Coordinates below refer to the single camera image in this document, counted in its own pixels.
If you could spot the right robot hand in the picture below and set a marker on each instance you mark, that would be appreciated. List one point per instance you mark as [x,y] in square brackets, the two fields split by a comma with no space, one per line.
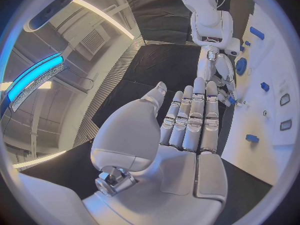
[225,67]

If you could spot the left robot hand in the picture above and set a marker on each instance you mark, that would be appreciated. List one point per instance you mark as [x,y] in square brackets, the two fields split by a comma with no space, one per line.
[178,172]

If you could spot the blue gear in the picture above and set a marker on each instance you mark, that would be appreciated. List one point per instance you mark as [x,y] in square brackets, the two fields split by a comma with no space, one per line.
[241,66]

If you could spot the blue peg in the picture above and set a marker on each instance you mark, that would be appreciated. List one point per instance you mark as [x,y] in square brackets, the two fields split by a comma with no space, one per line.
[232,100]
[242,48]
[247,43]

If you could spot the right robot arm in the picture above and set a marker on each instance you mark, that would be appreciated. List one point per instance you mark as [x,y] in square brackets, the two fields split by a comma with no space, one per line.
[206,16]

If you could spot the white task board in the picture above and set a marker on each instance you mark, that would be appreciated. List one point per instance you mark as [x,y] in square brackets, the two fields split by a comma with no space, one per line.
[257,157]

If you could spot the blue plug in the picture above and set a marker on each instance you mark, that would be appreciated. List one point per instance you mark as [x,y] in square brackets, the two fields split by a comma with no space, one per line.
[265,86]

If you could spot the blue long thin cylinder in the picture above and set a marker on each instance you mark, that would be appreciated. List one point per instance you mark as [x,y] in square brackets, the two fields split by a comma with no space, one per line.
[257,33]

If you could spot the blue block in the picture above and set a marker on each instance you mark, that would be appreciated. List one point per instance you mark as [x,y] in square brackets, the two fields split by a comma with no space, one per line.
[252,138]

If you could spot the glowing light bar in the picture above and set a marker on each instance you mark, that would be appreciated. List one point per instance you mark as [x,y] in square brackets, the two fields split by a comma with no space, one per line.
[35,73]

